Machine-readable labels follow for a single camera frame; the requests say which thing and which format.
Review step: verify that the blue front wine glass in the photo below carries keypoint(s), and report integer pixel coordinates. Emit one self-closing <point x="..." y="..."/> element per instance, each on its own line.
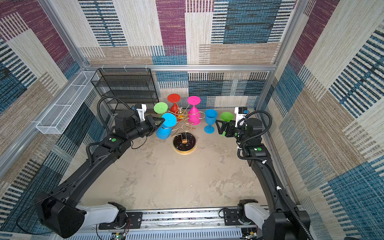
<point x="166" y="128"/>

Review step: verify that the black mesh shelf rack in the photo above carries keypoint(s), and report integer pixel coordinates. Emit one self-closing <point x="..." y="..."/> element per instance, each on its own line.
<point x="131" y="85"/>

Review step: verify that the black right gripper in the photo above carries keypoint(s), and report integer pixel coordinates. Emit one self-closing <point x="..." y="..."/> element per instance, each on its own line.
<point x="230" y="125"/>

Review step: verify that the magenta wine glass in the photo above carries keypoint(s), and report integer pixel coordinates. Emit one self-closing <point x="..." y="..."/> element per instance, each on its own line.
<point x="194" y="112"/>

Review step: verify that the red wine glass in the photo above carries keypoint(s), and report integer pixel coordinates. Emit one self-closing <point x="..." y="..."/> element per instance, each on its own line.
<point x="174" y="98"/>

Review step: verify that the green front wine glass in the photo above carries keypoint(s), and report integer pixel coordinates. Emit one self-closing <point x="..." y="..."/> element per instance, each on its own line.
<point x="227" y="116"/>

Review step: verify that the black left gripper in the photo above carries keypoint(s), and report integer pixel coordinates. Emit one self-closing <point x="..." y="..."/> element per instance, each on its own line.
<point x="149" y="120"/>

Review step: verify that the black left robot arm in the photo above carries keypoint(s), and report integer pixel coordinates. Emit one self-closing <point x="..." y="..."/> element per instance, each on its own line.
<point x="59" y="211"/>

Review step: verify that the white wire basket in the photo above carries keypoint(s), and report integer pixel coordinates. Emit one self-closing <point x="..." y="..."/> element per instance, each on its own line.
<point x="59" y="116"/>

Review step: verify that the gold wine glass rack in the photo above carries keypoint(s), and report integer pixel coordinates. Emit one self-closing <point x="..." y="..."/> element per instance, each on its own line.
<point x="184" y="141"/>

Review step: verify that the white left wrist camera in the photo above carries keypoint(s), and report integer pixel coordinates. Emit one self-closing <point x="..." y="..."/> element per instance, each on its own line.
<point x="140" y="109"/>

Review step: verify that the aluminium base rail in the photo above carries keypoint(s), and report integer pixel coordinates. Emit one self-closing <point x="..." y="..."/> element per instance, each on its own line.
<point x="178" y="224"/>

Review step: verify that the blue wine glass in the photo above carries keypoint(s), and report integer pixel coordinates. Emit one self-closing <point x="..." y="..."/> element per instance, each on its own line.
<point x="210" y="119"/>
<point x="166" y="128"/>

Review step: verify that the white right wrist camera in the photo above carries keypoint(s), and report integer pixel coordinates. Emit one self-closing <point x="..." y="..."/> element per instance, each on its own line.
<point x="241" y="113"/>

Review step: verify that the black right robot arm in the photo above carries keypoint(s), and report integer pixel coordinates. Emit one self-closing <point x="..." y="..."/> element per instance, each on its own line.
<point x="285" y="220"/>

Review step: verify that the green wine glass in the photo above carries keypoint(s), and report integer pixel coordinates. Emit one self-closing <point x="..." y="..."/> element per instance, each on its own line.
<point x="227" y="116"/>
<point x="160" y="108"/>

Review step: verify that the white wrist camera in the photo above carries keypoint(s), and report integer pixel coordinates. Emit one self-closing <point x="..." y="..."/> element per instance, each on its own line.
<point x="241" y="113"/>
<point x="140" y="109"/>

